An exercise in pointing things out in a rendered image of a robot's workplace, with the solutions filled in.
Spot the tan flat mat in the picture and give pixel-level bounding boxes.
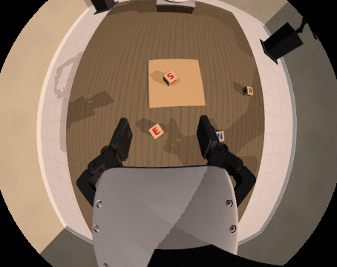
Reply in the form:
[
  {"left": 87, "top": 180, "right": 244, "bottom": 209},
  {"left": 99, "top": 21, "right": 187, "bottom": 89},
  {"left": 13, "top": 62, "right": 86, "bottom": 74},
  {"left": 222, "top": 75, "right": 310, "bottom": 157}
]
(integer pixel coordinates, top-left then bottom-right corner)
[{"left": 148, "top": 59, "right": 206, "bottom": 108}]

